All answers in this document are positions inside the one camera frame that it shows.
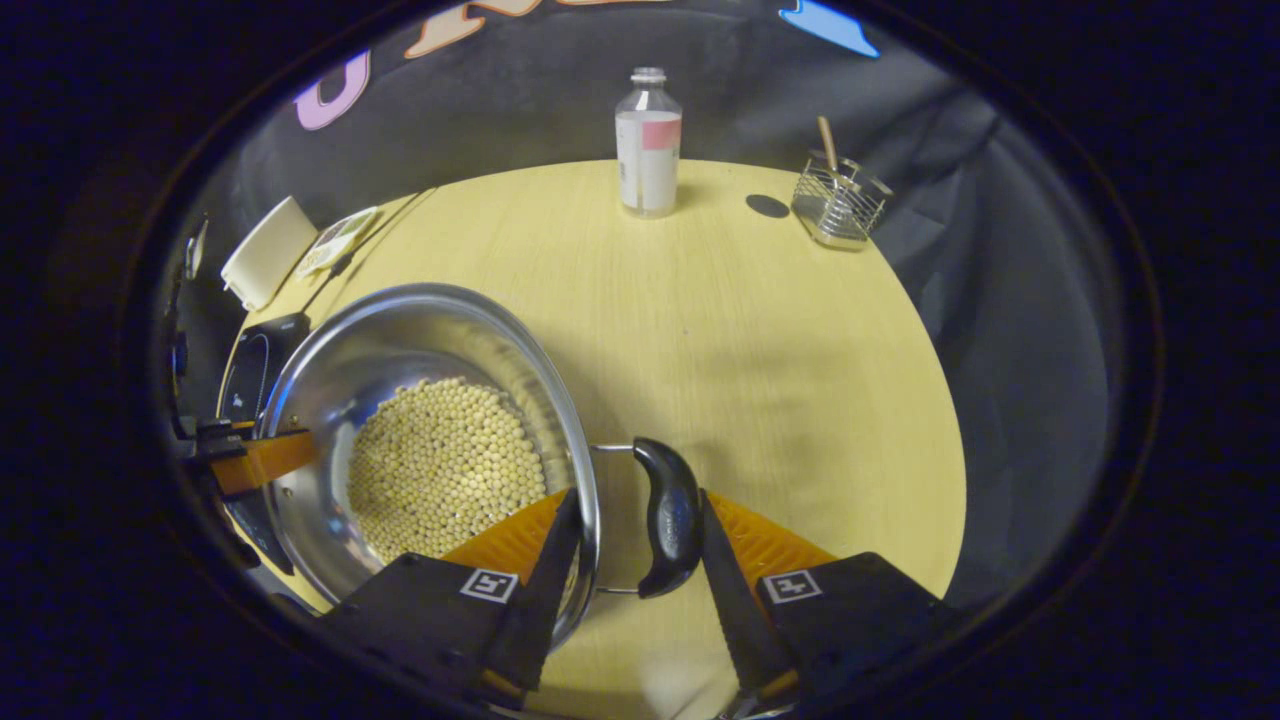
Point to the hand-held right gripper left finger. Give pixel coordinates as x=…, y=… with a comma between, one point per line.
x=545, y=600

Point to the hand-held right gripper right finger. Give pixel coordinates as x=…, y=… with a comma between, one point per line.
x=735, y=610

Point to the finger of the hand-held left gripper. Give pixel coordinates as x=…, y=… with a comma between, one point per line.
x=265, y=460

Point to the black induction cooktop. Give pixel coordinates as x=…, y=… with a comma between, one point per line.
x=265, y=360

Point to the pile of yellow soybeans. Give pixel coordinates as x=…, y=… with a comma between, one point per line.
x=440, y=470

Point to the stainless steel pot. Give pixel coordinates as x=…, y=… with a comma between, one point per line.
x=400, y=330

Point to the white toaster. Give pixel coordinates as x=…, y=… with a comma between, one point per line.
x=268, y=252

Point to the white divided bean dish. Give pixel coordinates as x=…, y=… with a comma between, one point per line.
x=335, y=243

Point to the small black round disc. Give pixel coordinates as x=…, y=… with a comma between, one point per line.
x=767, y=206

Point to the clear bottle with pink label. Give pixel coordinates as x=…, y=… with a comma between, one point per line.
x=648, y=150

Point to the wooden stick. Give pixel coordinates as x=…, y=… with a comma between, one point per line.
x=828, y=140

